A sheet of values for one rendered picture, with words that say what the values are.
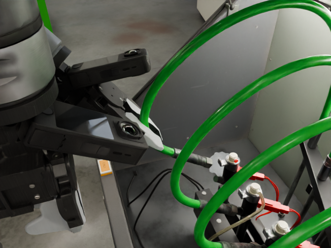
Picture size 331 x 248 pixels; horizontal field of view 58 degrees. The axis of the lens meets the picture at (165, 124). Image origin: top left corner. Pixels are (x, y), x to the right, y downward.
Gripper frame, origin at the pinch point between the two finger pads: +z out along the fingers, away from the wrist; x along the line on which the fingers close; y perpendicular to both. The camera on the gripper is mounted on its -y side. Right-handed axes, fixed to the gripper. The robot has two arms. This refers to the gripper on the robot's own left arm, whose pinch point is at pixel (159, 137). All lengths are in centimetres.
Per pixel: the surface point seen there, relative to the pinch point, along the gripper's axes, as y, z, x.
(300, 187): -8, 51, -21
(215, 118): -10.1, -0.7, 9.0
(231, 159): -4.2, 16.3, -5.0
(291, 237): -8.9, 7.0, 22.8
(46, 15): 89, -60, -320
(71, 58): 98, -11, -290
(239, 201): 2.8, 29.9, -9.0
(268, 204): -4.4, 23.1, 3.0
